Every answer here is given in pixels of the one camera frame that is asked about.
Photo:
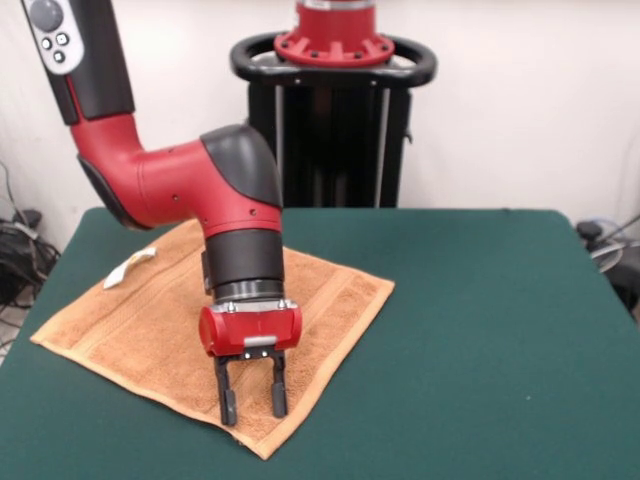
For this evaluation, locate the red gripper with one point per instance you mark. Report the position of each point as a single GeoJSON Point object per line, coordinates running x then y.
{"type": "Point", "coordinates": [250, 330]}

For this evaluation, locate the orange terry towel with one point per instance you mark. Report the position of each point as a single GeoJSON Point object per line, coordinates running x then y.
{"type": "Point", "coordinates": [340, 310]}

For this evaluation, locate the dark green table cloth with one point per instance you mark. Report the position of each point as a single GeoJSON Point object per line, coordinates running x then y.
{"type": "Point", "coordinates": [450, 375]}

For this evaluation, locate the black power adapter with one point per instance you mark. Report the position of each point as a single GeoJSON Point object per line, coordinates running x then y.
{"type": "Point", "coordinates": [31, 216]}

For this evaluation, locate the small black device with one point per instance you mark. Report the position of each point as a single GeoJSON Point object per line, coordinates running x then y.
{"type": "Point", "coordinates": [590, 229]}

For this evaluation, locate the black bulky object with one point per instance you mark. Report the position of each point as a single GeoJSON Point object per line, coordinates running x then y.
{"type": "Point", "coordinates": [627, 285]}

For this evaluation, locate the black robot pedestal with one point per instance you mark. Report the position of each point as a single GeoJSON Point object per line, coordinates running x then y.
{"type": "Point", "coordinates": [325, 150]}

